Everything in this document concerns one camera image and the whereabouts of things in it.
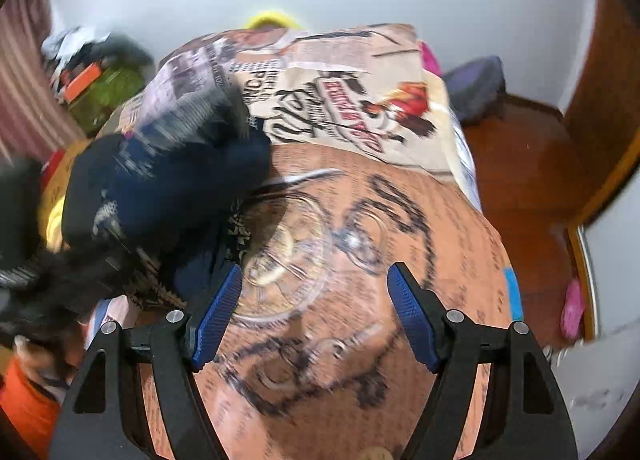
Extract navy patterned large garment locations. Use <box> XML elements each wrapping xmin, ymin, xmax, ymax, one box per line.
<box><xmin>95</xmin><ymin>84</ymin><xmax>273</xmax><ymax>311</ymax></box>

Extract orange garment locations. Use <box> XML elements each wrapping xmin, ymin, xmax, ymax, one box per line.
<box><xmin>0</xmin><ymin>355</ymin><xmax>63</xmax><ymax>456</ymax></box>

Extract green bag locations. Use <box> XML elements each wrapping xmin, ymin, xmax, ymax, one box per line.
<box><xmin>70</xmin><ymin>64</ymin><xmax>151</xmax><ymax>135</ymax></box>

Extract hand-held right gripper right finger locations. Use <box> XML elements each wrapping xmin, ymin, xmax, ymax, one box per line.
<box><xmin>387</xmin><ymin>262</ymin><xmax>581</xmax><ymax>460</ymax></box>

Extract pink slipper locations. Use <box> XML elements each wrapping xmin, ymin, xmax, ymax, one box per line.
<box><xmin>560</xmin><ymin>280</ymin><xmax>586</xmax><ymax>338</ymax></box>

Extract printed bedspread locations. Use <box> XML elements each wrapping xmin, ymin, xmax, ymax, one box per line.
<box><xmin>95</xmin><ymin>24</ymin><xmax>523</xmax><ymax>460</ymax></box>

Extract orange box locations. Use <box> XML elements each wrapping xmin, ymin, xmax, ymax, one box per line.
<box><xmin>62</xmin><ymin>64</ymin><xmax>101</xmax><ymax>100</ymax></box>

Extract yellow round object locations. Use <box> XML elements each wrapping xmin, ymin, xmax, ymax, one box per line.
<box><xmin>247</xmin><ymin>11</ymin><xmax>301</xmax><ymax>31</ymax></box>

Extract wooden door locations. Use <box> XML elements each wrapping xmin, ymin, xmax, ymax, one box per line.
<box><xmin>565</xmin><ymin>0</ymin><xmax>640</xmax><ymax>235</ymax></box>

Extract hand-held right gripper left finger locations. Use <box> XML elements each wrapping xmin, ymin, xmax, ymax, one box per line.
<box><xmin>47</xmin><ymin>262</ymin><xmax>244</xmax><ymax>460</ymax></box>

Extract striped curtain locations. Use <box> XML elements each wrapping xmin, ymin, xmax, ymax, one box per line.
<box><xmin>0</xmin><ymin>0</ymin><xmax>86</xmax><ymax>161</ymax></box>

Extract cardboard box with red label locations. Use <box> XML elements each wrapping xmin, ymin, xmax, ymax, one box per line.
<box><xmin>40</xmin><ymin>140</ymin><xmax>96</xmax><ymax>221</ymax></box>

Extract pink cloth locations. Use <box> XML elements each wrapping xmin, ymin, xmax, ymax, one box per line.
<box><xmin>417</xmin><ymin>40</ymin><xmax>443</xmax><ymax>75</ymax></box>

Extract black cloth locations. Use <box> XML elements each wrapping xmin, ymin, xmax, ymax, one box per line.
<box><xmin>62</xmin><ymin>137</ymin><xmax>131</xmax><ymax>251</ymax></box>

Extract purple backpack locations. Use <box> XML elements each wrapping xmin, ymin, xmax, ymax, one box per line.
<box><xmin>444</xmin><ymin>56</ymin><xmax>506</xmax><ymax>123</ymax></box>

